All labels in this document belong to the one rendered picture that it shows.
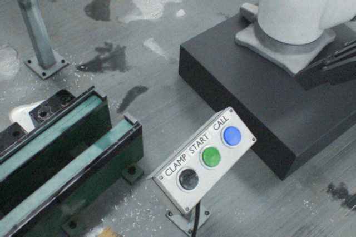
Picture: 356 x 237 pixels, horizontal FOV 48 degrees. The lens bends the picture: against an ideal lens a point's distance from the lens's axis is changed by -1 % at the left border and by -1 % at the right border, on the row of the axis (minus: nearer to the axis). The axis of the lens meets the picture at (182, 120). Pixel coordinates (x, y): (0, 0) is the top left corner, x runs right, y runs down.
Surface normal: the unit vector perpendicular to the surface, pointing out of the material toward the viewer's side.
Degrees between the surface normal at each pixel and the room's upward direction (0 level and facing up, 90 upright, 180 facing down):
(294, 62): 15
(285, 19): 91
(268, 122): 2
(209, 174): 29
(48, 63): 90
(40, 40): 90
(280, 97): 2
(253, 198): 0
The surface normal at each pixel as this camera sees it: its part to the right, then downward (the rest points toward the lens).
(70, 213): 0.74, 0.58
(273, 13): -0.77, 0.53
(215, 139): 0.40, -0.22
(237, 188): 0.05, -0.56
